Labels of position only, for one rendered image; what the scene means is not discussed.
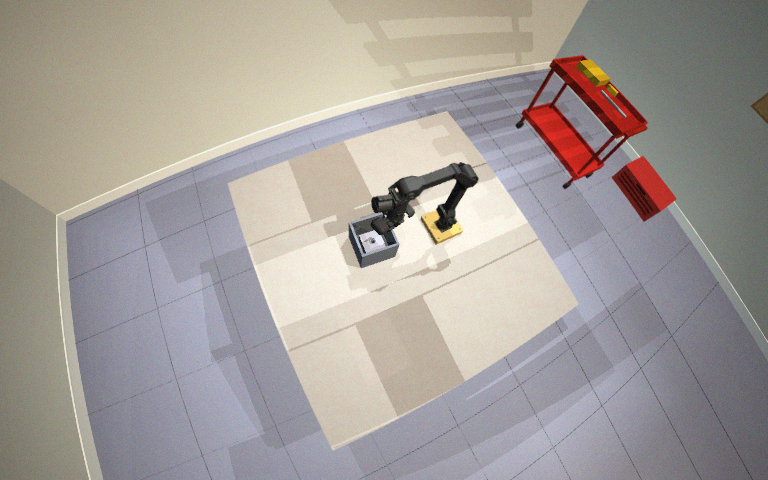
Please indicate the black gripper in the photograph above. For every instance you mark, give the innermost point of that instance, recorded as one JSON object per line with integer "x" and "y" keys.
{"x": 393, "y": 219}

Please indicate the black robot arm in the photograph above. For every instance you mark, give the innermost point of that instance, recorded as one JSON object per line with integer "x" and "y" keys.
{"x": 412, "y": 186}

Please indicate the white square plate with hole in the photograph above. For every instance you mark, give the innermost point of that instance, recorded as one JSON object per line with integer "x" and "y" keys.
{"x": 371, "y": 241}

